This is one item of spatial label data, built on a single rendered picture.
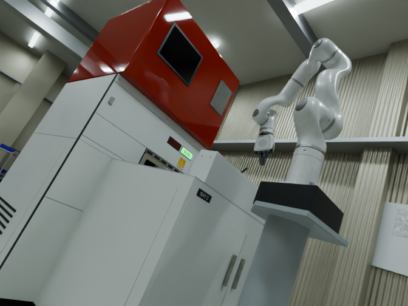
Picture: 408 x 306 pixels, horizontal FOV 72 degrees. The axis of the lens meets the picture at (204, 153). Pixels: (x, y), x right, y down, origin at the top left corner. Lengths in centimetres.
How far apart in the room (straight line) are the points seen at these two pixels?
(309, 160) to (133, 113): 96
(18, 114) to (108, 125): 871
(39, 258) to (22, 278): 10
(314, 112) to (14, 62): 1099
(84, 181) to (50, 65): 919
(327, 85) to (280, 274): 83
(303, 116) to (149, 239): 78
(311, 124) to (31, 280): 140
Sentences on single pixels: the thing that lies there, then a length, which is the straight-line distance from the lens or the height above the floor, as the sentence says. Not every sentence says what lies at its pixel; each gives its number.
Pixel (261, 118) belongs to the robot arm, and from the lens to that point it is 155.
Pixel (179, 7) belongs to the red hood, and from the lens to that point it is 186.
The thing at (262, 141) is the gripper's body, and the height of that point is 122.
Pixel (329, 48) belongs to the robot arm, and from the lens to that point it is 153.
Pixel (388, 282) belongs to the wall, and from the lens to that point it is 354.
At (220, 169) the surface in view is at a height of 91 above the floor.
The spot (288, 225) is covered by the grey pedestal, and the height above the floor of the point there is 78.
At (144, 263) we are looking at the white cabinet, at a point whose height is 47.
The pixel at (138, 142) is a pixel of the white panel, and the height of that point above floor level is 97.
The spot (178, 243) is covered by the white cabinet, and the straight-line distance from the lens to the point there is 107.
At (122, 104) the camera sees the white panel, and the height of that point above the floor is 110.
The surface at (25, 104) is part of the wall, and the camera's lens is 1023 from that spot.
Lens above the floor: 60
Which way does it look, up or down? 17 degrees up
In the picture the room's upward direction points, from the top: 24 degrees clockwise
